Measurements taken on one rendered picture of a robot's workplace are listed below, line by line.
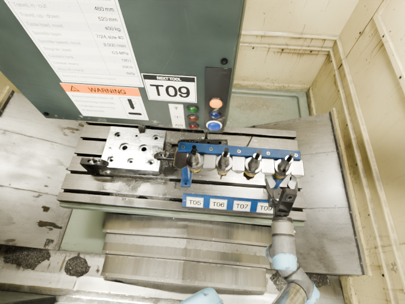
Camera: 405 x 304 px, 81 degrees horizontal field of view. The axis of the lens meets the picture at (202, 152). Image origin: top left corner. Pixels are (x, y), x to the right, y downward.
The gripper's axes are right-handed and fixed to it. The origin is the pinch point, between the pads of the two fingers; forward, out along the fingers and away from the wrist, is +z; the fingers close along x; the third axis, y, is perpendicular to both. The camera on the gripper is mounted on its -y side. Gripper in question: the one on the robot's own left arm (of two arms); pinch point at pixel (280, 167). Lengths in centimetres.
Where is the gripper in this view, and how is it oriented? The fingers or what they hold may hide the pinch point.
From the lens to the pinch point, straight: 96.9
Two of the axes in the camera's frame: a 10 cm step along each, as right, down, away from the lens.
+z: 0.8, -9.0, 4.4
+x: 10.0, 0.7, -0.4
